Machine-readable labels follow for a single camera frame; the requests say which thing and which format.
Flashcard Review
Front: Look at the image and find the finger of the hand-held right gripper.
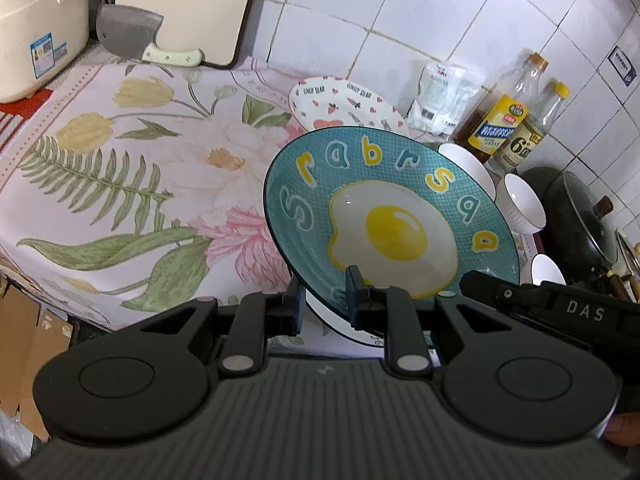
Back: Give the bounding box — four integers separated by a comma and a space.
459, 270, 516, 313

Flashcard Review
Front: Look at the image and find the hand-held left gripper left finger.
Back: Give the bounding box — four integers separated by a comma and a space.
119, 280, 304, 378

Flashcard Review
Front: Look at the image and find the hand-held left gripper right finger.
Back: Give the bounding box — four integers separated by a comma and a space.
346, 266, 522, 377

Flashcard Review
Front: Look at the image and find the white ribbed bowl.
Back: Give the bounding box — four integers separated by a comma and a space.
496, 173, 547, 235
531, 254, 568, 287
437, 143, 497, 201

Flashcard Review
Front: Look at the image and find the blue fried egg print plate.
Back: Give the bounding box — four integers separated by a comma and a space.
263, 129, 521, 301

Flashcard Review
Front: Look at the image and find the white rabbit carrot print plate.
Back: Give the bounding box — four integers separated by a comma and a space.
288, 76, 411, 136

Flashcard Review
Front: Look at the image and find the white plate with black rim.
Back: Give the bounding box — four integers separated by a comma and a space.
304, 287, 443, 350

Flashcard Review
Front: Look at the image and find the glass lid with wooden knob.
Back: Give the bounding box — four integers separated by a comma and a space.
562, 171, 618, 267

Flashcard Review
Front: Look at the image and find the black wok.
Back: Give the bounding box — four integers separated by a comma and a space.
520, 167, 623, 283

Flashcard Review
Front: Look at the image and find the clear vinegar bottle yellow cap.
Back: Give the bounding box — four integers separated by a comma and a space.
487, 79, 572, 177

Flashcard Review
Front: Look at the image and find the dark sauce bottle yellow label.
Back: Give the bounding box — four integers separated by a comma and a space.
452, 52, 550, 163

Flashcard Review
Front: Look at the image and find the floral tablecloth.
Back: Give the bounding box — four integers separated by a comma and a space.
0, 56, 543, 361

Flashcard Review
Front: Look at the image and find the clear plastic seasoning bag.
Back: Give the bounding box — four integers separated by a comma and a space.
406, 61, 482, 137

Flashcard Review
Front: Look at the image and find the cardboard box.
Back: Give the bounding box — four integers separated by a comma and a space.
0, 272, 73, 443

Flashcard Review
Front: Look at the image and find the cream cutting board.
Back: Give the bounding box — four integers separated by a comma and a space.
114, 0, 265, 70

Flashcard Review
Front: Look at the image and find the cream plastic appliance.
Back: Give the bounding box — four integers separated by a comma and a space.
0, 0, 101, 103

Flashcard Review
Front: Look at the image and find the wooden handled utensil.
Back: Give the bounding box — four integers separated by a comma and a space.
614, 230, 640, 303

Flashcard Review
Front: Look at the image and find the dark wall sticker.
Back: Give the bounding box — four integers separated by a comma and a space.
609, 44, 640, 88

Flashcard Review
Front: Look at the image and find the cleaver with cream handle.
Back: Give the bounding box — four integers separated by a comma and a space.
95, 4, 202, 67

